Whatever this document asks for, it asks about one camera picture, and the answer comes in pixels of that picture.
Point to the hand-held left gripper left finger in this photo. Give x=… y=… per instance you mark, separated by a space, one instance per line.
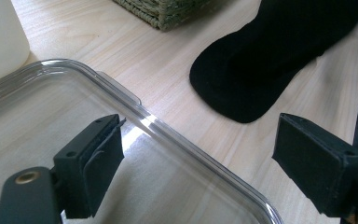
x=87 y=168

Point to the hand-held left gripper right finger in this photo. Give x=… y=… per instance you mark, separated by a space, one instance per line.
x=320 y=171

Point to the clear plastic lid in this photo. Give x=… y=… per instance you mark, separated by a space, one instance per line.
x=43 y=124

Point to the black sock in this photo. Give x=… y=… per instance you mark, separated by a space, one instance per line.
x=261 y=62

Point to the white compartment storage box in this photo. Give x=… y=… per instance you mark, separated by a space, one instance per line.
x=0 y=40

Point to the green woven basket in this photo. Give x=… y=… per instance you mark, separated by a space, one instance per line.
x=164 y=14

